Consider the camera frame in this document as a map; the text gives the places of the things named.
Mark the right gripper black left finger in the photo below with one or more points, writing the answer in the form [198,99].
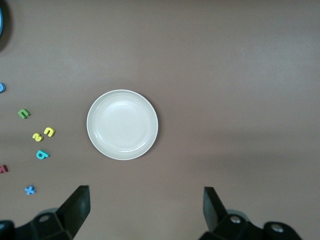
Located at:
[75,212]

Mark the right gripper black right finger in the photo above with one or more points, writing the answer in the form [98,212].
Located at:
[213,212]

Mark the teal letter b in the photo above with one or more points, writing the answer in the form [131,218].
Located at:
[46,155]

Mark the yellow letter s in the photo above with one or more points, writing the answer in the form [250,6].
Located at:
[37,137]

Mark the yellow letter u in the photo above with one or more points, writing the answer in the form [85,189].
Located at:
[48,129]

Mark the blue letter x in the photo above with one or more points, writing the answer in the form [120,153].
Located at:
[30,190]

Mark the red letter z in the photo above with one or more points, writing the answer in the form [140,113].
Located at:
[3,170]

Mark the beige brown plate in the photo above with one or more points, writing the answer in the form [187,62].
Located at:
[122,125]

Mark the green letter u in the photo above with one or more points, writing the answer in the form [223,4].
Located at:
[22,111]

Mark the brown paper table cover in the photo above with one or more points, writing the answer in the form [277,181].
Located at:
[225,75]

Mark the blue letter a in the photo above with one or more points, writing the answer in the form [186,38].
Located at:
[4,88]

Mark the blue plate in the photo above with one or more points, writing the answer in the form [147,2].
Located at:
[1,22]

